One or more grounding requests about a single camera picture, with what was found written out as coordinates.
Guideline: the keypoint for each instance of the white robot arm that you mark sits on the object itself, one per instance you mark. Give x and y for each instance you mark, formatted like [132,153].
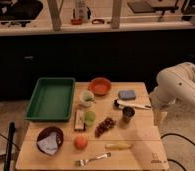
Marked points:
[176,82]

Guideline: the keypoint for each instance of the beige wooden gripper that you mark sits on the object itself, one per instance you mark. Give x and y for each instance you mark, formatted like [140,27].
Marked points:
[159,116]

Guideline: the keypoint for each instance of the dark metal cup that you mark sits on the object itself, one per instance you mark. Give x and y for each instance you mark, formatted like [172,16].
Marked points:
[127,114]

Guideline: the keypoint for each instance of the orange bowl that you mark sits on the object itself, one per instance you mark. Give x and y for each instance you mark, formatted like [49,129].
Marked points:
[99,86]

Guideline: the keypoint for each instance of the black pole left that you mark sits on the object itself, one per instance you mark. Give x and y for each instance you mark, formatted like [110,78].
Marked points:
[9,146]

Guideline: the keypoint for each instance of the silver fork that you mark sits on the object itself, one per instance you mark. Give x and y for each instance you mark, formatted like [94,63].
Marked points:
[83,162]

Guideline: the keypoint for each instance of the dark bowl with white cloth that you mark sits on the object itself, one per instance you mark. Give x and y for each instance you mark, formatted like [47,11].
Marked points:
[50,140]

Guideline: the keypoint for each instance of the black office chair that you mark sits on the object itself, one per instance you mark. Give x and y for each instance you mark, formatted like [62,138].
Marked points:
[21,11]

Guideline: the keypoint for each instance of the orange fruit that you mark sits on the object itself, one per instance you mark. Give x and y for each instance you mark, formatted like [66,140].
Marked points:
[80,142]

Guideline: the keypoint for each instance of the green plastic tray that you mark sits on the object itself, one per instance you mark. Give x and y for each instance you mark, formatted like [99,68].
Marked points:
[51,100]

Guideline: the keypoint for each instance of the bunch of dark grapes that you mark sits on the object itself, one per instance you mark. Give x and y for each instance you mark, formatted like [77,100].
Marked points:
[104,126]

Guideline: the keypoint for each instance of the red object on shelf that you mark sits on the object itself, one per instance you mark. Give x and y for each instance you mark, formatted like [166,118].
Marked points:
[76,21]

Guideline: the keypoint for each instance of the brown white sponge block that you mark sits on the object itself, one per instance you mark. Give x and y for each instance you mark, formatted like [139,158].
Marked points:
[79,124]

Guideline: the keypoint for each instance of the blue sponge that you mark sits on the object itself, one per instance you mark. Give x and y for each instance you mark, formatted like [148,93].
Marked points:
[127,94]

